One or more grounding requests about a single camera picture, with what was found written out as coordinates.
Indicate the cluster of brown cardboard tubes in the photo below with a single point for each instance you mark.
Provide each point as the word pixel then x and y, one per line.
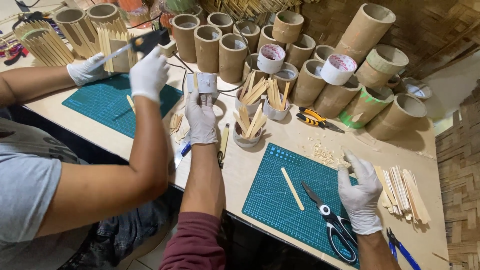
pixel 330 97

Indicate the long wide brown cardboard tube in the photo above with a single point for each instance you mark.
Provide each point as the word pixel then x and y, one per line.
pixel 365 32

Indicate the black glue gun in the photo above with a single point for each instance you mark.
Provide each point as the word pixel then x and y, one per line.
pixel 148 42

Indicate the long flat wooden stick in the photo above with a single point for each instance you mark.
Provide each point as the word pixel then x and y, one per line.
pixel 292 188

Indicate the small heap of cut sticks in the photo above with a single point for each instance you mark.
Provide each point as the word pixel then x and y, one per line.
pixel 178 125

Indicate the short wooden stick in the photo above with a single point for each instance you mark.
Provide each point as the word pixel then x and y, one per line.
pixel 195 80

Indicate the yellow utility knife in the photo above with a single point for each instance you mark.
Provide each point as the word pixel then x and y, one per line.
pixel 224 140

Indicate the heap of orange craft items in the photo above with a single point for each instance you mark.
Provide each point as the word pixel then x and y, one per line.
pixel 150 11

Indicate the person's right hand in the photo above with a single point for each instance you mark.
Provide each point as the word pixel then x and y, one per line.
pixel 360 198

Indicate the yellow and black pliers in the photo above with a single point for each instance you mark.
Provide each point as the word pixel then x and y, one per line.
pixel 317 118

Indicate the black and white scissors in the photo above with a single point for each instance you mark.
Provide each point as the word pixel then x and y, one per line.
pixel 335 228

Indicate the pile of flat wooden sticks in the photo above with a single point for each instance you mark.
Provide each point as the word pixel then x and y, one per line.
pixel 407 193

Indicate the white cup of wooden sticks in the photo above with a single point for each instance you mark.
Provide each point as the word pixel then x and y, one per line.
pixel 249 99
pixel 276 105
pixel 247 131

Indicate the scattered wood shavings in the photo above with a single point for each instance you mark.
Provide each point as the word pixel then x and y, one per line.
pixel 324 152

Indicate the stick-clad cardboard tube holder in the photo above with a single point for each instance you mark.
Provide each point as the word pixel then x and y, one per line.
pixel 75 32
pixel 118 52
pixel 43 43
pixel 107 18

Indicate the white power socket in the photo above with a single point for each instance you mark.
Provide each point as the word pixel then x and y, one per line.
pixel 168 48

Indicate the person's left fingers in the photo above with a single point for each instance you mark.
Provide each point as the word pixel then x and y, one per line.
pixel 200 98

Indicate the pointed wooden stick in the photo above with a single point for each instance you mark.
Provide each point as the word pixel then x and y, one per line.
pixel 131 104

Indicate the person's left hand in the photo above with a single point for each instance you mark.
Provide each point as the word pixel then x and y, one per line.
pixel 201 120

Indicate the heap of bamboo strips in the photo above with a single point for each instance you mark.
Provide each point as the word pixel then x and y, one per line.
pixel 251 9

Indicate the green cutting mat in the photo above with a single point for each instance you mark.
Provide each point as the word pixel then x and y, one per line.
pixel 108 108
pixel 277 195

